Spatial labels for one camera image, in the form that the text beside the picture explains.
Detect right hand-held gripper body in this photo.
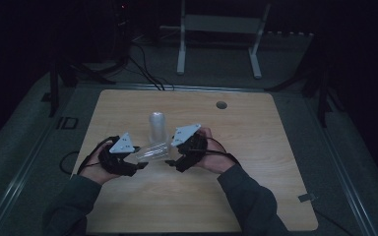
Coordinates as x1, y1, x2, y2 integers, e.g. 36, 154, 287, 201
170, 123, 210, 173

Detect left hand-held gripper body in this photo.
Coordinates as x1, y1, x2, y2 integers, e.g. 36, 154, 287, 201
97, 132, 140, 178

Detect clear plastic cup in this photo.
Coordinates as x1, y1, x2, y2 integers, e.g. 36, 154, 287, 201
135, 141, 171, 163

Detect stack of translucent cups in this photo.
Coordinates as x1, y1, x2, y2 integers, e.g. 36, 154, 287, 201
148, 111, 169, 146

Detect person's left hand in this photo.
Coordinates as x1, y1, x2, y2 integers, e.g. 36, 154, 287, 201
78, 141, 123, 186

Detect person's right hand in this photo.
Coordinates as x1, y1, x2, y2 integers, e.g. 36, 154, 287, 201
194, 127, 238, 175

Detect black tripod legs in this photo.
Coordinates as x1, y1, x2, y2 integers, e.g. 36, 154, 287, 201
60, 60, 117, 88

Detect grey tape piece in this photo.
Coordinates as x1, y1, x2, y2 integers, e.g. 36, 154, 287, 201
297, 193, 318, 204

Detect dark equipment rack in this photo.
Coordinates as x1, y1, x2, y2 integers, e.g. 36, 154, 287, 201
109, 0, 133, 65

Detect white metal stand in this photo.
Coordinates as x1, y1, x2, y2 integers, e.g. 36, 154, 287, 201
176, 0, 273, 80

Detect black angled stand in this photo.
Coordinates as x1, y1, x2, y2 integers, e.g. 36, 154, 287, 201
264, 32, 335, 129

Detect pale power strip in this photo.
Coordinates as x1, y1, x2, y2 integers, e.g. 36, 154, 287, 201
266, 30, 316, 38

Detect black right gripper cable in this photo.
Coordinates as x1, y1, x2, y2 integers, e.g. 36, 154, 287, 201
188, 137, 241, 167

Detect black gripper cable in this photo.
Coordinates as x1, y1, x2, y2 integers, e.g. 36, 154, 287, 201
188, 137, 241, 167
59, 136, 115, 176

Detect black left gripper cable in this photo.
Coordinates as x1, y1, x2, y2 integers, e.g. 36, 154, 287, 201
59, 136, 115, 176

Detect black floor bracket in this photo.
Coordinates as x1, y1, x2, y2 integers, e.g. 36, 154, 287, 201
55, 116, 80, 131

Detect black floor cable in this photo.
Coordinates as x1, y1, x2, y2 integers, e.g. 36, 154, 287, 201
128, 56, 164, 91
131, 41, 176, 91

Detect metal floor rail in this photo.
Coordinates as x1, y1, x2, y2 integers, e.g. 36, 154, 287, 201
0, 122, 59, 236
306, 96, 378, 236

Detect thin black cable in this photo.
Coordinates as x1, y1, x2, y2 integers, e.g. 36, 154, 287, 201
310, 207, 354, 236

